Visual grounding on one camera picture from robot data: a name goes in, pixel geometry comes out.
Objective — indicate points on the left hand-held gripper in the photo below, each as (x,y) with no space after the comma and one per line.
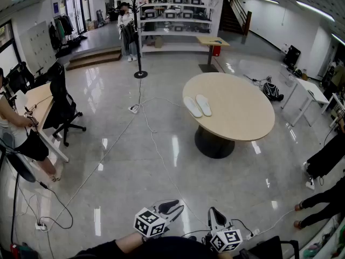
(149,224)

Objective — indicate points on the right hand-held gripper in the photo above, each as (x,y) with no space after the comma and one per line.
(226,240)

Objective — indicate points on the glass entrance door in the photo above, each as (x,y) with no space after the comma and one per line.
(75,12)

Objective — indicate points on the black office chair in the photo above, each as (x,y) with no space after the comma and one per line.
(60,96)
(20,77)

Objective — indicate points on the clothes rack with garments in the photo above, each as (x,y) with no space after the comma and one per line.
(62,28)

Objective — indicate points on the white shelving unit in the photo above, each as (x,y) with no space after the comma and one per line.
(175,47)

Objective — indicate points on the white desk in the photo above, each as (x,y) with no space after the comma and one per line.
(312,89)

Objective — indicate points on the wooden steps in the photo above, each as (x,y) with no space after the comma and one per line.
(91,59)

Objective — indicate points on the blue tool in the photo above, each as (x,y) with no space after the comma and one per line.
(215,40)

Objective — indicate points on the green and red tool case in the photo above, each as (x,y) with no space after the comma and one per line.
(23,252)

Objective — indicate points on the black wheeled case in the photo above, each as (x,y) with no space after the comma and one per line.
(292,57)

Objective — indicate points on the white slipper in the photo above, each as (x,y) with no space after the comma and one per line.
(192,106)
(204,104)

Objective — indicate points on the person's left forearm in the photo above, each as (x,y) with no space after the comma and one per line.
(129,243)

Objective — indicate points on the red box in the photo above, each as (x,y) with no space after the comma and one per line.
(216,51)

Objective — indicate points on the white locker cabinet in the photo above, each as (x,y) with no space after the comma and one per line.
(37,42)

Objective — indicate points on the black backpack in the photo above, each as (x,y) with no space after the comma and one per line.
(272,92)

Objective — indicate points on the row of grey equipment cases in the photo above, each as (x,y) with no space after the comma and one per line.
(170,14)

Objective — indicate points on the small square wooden table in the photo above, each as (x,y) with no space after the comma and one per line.
(213,40)

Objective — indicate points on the person's black clothing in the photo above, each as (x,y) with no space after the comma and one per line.
(167,248)

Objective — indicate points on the round wooden table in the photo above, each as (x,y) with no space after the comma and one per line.
(237,104)

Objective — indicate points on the light wooden desk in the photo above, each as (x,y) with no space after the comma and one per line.
(40,98)

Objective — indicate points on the cardboard box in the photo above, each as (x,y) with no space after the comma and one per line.
(158,42)

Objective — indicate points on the dark staircase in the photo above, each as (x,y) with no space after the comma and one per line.
(231,17)

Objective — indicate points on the black coat rack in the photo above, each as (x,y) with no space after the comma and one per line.
(140,74)

